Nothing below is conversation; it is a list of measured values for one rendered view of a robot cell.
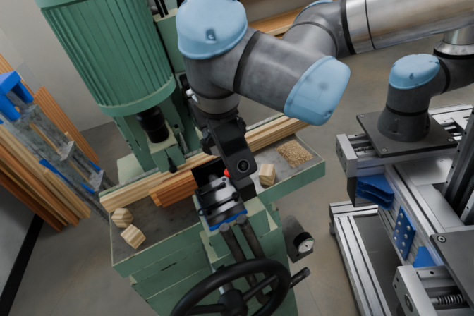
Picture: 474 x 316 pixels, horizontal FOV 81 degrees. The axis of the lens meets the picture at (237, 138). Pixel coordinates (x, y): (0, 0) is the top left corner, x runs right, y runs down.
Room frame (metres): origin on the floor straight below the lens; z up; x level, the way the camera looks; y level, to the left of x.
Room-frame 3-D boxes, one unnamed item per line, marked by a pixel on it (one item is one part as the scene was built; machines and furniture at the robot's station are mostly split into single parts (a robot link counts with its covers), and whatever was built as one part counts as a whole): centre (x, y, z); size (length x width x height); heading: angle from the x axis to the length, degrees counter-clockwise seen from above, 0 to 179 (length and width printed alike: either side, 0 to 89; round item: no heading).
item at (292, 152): (0.60, -0.15, 0.91); 0.10 x 0.07 x 0.02; 15
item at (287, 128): (0.65, 0.01, 0.92); 0.56 x 0.02 x 0.04; 105
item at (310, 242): (0.46, -0.11, 0.65); 0.06 x 0.04 x 0.08; 105
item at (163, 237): (0.51, 0.08, 0.87); 0.61 x 0.30 x 0.06; 105
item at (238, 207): (0.43, 0.06, 0.99); 0.13 x 0.11 x 0.06; 105
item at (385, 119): (0.67, -0.54, 0.87); 0.15 x 0.15 x 0.10
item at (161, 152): (0.62, 0.19, 1.03); 0.14 x 0.07 x 0.09; 15
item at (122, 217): (0.50, 0.34, 0.92); 0.03 x 0.03 x 0.04; 71
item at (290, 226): (0.53, -0.10, 0.58); 0.12 x 0.08 x 0.08; 15
